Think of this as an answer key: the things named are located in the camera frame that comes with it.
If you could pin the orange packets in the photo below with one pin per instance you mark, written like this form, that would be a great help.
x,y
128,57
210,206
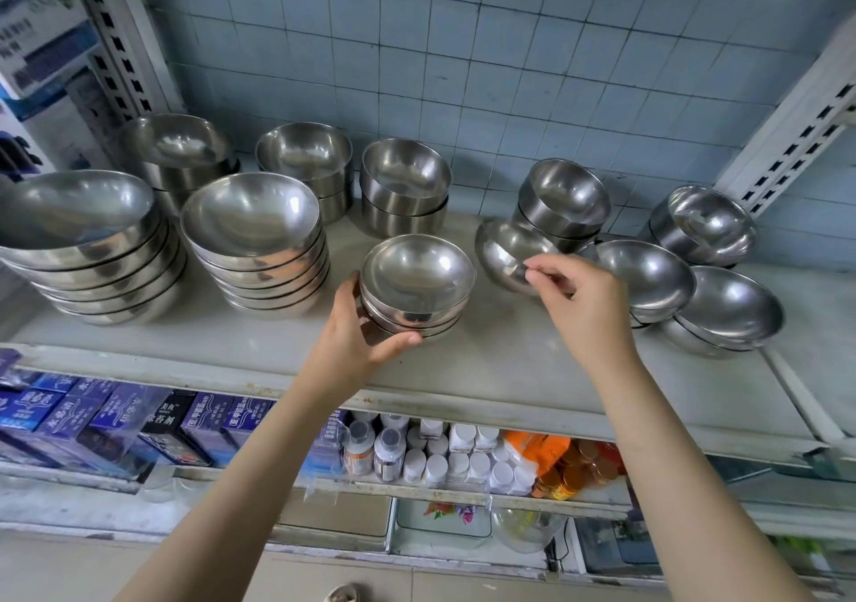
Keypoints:
x,y
568,464

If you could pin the floral glass dish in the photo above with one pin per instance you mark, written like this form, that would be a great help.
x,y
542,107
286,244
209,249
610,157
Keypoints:
x,y
441,518

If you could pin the clear glass cup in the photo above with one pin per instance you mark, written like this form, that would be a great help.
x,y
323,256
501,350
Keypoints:
x,y
159,484

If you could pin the blue and white product boxes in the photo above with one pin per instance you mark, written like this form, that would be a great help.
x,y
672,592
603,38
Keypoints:
x,y
47,60

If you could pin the medium steel bowl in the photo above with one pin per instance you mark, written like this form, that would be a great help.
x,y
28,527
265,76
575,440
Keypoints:
x,y
331,184
336,208
174,202
177,140
194,177
304,150

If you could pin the person's left forearm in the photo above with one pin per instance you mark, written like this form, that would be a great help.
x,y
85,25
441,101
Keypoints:
x,y
254,488

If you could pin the deep steel bowl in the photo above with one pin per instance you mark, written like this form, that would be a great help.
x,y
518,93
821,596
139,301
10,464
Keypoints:
x,y
401,224
568,194
562,242
404,170

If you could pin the person's right thumb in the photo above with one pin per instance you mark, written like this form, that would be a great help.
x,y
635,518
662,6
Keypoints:
x,y
548,281

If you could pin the clear glass bowl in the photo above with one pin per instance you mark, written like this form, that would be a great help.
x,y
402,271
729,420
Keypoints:
x,y
528,528

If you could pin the person's left hand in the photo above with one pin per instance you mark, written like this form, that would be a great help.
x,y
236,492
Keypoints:
x,y
344,354

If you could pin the stack of large steel bowls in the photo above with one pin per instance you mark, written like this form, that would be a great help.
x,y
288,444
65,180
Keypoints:
x,y
80,220
251,220

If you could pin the small steel bowl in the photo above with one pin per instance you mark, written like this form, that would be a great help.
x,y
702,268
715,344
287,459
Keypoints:
x,y
505,251
695,346
418,277
639,321
732,304
709,224
441,329
434,338
645,277

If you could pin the person's right forearm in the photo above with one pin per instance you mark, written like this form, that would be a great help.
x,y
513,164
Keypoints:
x,y
682,488

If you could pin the group of white capped bottles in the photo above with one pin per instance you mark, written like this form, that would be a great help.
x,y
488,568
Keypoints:
x,y
461,454

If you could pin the white perforated shelf upright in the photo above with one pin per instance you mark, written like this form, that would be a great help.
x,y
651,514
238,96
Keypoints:
x,y
789,133
124,33

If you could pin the person's right hand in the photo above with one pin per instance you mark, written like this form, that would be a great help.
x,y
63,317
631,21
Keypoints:
x,y
602,314

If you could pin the white metal shelf board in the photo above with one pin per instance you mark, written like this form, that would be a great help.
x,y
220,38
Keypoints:
x,y
521,361

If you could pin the row of blue boxes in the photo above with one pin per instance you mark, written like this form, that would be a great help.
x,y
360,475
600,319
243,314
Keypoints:
x,y
100,421

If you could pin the person's left thumb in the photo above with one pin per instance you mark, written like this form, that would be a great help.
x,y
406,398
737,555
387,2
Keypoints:
x,y
398,352

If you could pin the white lower shelf board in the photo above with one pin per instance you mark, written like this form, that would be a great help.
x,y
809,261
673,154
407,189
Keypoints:
x,y
401,491

